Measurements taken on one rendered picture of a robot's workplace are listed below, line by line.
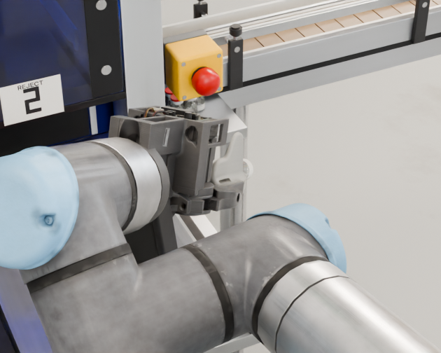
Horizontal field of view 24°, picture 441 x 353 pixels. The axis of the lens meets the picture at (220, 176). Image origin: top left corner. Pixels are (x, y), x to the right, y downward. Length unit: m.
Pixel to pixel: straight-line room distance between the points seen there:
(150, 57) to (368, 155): 1.69
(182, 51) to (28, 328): 0.47
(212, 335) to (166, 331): 0.04
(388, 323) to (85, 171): 0.22
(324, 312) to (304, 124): 2.53
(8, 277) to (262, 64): 0.59
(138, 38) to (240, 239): 0.73
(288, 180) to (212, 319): 2.25
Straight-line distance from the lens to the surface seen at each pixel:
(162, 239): 0.83
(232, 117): 1.61
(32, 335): 1.26
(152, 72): 1.46
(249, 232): 0.73
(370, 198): 2.89
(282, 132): 3.14
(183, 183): 0.84
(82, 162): 0.70
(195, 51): 1.48
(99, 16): 1.38
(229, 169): 0.92
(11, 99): 1.40
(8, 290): 1.32
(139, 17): 1.41
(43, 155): 0.68
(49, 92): 1.41
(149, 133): 0.78
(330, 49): 1.74
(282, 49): 1.68
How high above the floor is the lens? 1.77
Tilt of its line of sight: 37 degrees down
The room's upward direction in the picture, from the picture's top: straight up
